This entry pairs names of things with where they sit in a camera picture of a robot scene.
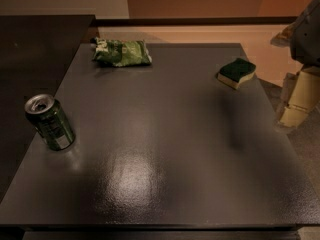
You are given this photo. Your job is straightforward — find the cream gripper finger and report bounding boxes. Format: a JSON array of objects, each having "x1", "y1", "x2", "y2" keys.
[
  {"x1": 279, "y1": 66, "x2": 320, "y2": 128},
  {"x1": 276, "y1": 73, "x2": 299, "y2": 122}
]

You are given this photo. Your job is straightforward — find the green and yellow sponge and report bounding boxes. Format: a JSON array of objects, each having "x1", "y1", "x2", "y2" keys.
[{"x1": 217, "y1": 58, "x2": 256, "y2": 90}]

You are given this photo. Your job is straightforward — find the crumpled green snack bag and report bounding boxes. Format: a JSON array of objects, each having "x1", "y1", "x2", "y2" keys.
[{"x1": 93, "y1": 37, "x2": 152, "y2": 67}]

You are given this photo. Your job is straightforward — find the green soda can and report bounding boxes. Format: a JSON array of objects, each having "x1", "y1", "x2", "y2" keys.
[{"x1": 24, "y1": 94, "x2": 75, "y2": 151}]

